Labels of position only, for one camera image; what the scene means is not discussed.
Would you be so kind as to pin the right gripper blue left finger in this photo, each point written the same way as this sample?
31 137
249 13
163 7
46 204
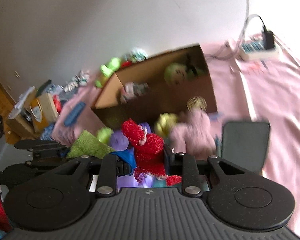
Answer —
125 163

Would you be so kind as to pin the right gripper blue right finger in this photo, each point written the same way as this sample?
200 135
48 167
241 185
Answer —
173 162

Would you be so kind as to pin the red mesh bath pouf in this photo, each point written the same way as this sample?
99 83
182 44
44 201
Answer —
148 153

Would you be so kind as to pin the pink plush bear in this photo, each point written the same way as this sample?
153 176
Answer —
193 136

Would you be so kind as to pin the yellow fuzzy cloth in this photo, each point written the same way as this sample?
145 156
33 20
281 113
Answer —
164 124

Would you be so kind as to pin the grey pink sock bundle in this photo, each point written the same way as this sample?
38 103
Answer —
132 90

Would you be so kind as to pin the green frog plush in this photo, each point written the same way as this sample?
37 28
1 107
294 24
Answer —
177 73

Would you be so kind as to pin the lime green yarn cloth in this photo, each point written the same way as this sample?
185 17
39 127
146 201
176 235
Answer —
92 145

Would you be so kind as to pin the blue patterned tissue pack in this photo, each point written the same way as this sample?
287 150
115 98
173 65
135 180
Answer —
47 132

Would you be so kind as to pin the blue glasses case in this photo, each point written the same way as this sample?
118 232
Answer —
72 117

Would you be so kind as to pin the dark tablet device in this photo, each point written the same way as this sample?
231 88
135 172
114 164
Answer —
245 143

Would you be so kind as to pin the brown cardboard box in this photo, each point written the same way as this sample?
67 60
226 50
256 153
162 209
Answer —
160 97

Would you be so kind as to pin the red plush toy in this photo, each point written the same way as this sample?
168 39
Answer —
126 64

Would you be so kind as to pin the lime green plush toy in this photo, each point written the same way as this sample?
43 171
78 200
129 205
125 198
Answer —
106 71

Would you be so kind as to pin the white panda plush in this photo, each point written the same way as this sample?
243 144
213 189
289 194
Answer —
136 55

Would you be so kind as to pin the pink printed tablecloth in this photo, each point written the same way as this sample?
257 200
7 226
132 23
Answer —
266 89

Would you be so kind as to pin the white power strip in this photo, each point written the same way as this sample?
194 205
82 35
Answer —
254 50

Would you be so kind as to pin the black power adapter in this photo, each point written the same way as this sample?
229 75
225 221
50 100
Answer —
268 40

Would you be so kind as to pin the white knotted rope toy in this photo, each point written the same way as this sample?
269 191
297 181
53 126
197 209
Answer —
81 79

